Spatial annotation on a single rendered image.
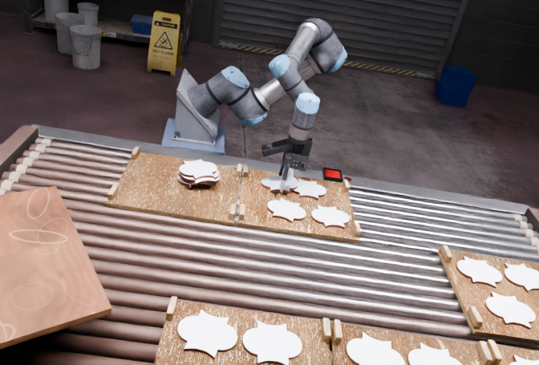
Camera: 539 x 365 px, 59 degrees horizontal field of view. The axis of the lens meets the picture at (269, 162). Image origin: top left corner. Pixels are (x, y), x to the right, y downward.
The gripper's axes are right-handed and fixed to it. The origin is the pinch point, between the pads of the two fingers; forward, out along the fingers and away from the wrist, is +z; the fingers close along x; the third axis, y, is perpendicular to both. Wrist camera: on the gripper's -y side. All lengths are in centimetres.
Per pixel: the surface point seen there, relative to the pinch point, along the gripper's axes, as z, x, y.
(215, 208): 2.8, -19.7, -21.8
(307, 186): -0.1, 1.0, 10.7
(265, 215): 2.0, -19.3, -5.0
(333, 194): 0.6, 0.0, 20.8
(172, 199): 3.4, -17.7, -36.2
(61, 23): 68, 344, -204
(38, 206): -5, -45, -69
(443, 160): 84, 236, 181
